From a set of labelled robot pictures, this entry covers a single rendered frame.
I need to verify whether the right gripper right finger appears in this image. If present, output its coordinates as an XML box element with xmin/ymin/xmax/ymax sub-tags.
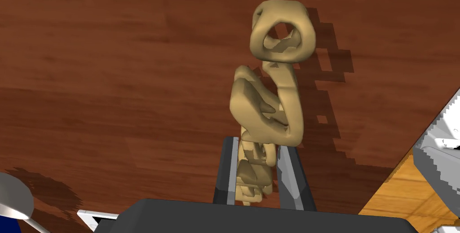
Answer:
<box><xmin>276</xmin><ymin>145</ymin><xmax>318</xmax><ymax>212</ymax></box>

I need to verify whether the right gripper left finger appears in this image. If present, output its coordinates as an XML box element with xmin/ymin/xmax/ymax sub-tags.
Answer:
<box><xmin>212</xmin><ymin>136</ymin><xmax>240</xmax><ymax>206</ymax></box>

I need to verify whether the tan twisted looped object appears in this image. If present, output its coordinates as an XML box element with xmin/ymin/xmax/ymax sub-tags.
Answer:
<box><xmin>230</xmin><ymin>0</ymin><xmax>317</xmax><ymax>207</ymax></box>

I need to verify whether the white flat object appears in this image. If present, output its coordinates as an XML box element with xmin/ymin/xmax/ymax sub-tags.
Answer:
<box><xmin>77</xmin><ymin>209</ymin><xmax>119</xmax><ymax>232</ymax></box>

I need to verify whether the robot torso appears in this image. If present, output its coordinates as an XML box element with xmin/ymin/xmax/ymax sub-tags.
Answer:
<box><xmin>412</xmin><ymin>88</ymin><xmax>460</xmax><ymax>197</ymax></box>

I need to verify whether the grey spoon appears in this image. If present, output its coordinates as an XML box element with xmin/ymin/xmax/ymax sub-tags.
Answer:
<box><xmin>0</xmin><ymin>172</ymin><xmax>51</xmax><ymax>233</ymax></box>

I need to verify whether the blue object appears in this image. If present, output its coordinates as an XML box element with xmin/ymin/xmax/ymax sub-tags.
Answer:
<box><xmin>0</xmin><ymin>215</ymin><xmax>23</xmax><ymax>233</ymax></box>

